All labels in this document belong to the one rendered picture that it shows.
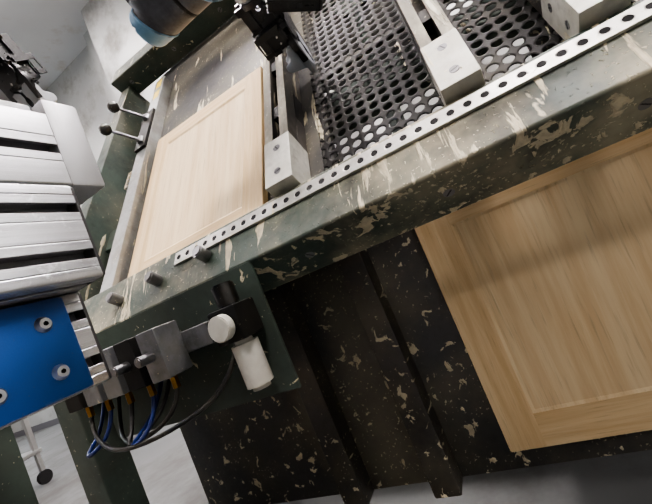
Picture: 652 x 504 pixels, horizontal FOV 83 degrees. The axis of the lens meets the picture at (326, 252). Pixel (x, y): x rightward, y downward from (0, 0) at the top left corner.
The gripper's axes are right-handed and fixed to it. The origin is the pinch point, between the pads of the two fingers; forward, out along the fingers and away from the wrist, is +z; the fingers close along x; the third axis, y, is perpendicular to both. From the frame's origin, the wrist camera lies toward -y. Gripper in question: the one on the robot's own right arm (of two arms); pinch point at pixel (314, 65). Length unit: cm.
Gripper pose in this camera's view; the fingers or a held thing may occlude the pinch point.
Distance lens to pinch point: 99.6
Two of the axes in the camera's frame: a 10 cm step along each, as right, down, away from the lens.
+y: -8.5, 3.7, 3.8
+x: 1.1, 8.2, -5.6
